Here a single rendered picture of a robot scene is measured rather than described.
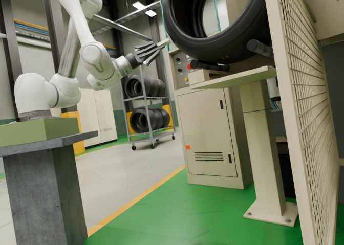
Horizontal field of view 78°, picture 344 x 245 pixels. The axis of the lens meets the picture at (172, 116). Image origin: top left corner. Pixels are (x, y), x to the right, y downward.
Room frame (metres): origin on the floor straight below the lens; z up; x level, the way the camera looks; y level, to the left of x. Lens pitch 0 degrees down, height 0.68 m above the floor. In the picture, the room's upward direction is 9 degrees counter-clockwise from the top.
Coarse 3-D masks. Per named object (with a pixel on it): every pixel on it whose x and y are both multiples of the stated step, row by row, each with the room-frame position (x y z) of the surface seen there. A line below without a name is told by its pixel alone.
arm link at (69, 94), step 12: (84, 0) 1.20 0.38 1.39; (96, 0) 1.26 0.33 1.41; (84, 12) 1.23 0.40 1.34; (96, 12) 1.33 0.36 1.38; (72, 24) 1.25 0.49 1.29; (72, 36) 1.26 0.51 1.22; (72, 48) 1.28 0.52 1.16; (60, 60) 1.31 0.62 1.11; (72, 60) 1.30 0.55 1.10; (60, 72) 1.31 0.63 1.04; (72, 72) 1.33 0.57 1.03; (60, 84) 1.29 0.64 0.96; (72, 84) 1.33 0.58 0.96; (60, 96) 1.29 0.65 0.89; (72, 96) 1.36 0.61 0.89
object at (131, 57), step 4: (136, 52) 1.06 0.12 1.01; (128, 56) 1.02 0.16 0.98; (132, 56) 1.02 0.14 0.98; (136, 56) 1.05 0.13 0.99; (144, 56) 1.05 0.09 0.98; (128, 60) 1.02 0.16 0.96; (132, 60) 1.02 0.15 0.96; (136, 60) 1.03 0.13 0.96; (140, 60) 1.04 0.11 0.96; (144, 60) 1.06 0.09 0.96; (132, 64) 1.03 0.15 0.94; (136, 64) 1.04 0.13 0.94; (140, 64) 1.05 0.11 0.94; (132, 68) 1.04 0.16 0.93
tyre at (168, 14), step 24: (168, 0) 1.05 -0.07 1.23; (192, 0) 1.27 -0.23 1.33; (264, 0) 0.79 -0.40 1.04; (168, 24) 1.07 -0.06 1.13; (192, 24) 1.29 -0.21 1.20; (240, 24) 0.84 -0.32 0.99; (264, 24) 0.83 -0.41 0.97; (192, 48) 1.00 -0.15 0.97; (216, 48) 0.93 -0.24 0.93; (240, 48) 0.90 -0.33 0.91
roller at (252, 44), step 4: (252, 40) 0.84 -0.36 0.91; (256, 40) 0.84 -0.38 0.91; (248, 44) 0.86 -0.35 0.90; (252, 44) 0.85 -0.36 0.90; (256, 44) 0.84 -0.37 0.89; (260, 44) 0.86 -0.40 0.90; (264, 44) 0.91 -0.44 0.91; (248, 48) 0.86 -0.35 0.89; (252, 48) 0.85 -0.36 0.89; (256, 48) 0.85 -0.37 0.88; (260, 48) 0.87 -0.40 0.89; (264, 48) 0.90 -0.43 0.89; (268, 48) 0.95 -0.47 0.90; (256, 52) 0.90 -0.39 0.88; (260, 52) 0.91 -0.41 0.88; (264, 52) 0.93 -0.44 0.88; (268, 52) 0.96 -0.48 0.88; (272, 52) 1.00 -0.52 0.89; (268, 56) 1.02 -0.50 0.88; (272, 56) 1.04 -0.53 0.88
